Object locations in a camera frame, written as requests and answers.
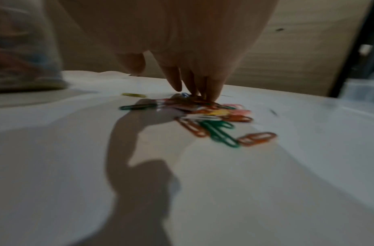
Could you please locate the person's right hand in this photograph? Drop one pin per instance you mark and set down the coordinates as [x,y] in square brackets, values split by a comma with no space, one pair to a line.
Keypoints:
[181,36]

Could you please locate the pile of coloured paper clips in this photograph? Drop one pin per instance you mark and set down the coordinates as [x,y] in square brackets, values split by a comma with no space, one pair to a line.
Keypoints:
[217,127]

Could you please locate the clear plastic bag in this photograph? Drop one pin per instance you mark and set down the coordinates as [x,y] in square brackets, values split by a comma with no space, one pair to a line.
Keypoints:
[23,52]

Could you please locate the clear plastic box lid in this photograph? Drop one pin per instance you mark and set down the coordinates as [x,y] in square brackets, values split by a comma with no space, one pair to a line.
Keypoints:
[363,91]

